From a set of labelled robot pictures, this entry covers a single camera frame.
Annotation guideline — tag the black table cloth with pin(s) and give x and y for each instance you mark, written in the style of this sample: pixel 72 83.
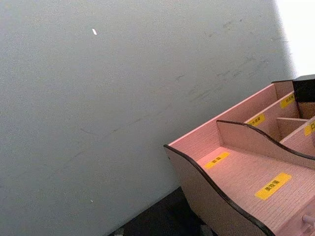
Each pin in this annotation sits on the black table cloth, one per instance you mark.
pixel 162 218

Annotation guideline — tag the pink wooden desk organizer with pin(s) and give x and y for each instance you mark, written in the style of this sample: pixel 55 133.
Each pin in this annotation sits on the pink wooden desk organizer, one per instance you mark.
pixel 246 182

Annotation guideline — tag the black box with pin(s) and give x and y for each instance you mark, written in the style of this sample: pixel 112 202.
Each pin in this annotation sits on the black box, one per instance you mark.
pixel 305 89

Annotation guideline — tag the plain pale wall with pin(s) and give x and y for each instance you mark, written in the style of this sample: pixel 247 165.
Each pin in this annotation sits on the plain pale wall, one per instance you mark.
pixel 98 98

